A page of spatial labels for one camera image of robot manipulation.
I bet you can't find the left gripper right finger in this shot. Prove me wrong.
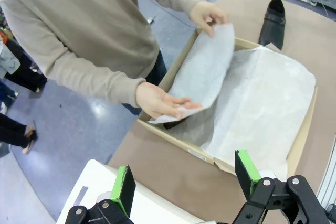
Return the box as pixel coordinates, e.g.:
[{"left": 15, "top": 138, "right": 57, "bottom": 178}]
[{"left": 232, "top": 149, "right": 331, "bottom": 224}]

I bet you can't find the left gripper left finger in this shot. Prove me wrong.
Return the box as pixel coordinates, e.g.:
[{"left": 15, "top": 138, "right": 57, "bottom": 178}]
[{"left": 65, "top": 165, "right": 137, "bottom": 224}]

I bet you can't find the black leather shoe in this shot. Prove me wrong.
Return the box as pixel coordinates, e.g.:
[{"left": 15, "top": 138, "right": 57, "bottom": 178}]
[
  {"left": 258, "top": 0, "right": 287, "bottom": 51},
  {"left": 163, "top": 120, "right": 187, "bottom": 131}
]

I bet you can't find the brown cardboard shoe box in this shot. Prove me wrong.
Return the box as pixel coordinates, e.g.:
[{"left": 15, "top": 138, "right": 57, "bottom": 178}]
[{"left": 136, "top": 26, "right": 319, "bottom": 183}]

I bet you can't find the white tissue paper sheet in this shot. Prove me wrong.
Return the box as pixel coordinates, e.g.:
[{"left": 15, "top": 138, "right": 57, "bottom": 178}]
[{"left": 148, "top": 23, "right": 317, "bottom": 180}]

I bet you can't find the person's right forearm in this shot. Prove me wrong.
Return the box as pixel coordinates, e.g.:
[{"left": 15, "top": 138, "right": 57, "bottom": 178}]
[{"left": 49, "top": 48, "right": 147, "bottom": 107}]

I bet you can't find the white plastic storage box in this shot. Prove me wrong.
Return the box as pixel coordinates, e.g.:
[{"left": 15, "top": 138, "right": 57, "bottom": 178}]
[{"left": 56, "top": 158, "right": 206, "bottom": 224}]

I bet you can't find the person's left hand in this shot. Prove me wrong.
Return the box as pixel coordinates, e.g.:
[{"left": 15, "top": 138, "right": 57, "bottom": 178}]
[{"left": 188, "top": 0, "right": 228, "bottom": 38}]

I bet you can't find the person's right hand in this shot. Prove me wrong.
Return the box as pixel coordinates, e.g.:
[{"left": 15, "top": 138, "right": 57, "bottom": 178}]
[{"left": 135, "top": 81, "right": 203, "bottom": 120}]

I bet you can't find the person in pink top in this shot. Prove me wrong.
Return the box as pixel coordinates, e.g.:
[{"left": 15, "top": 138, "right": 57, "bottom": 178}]
[{"left": 0, "top": 31, "right": 48, "bottom": 93}]

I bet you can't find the person in beige sweater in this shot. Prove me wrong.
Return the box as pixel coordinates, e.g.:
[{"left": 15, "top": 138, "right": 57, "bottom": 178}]
[{"left": 0, "top": 0, "right": 169, "bottom": 116}]

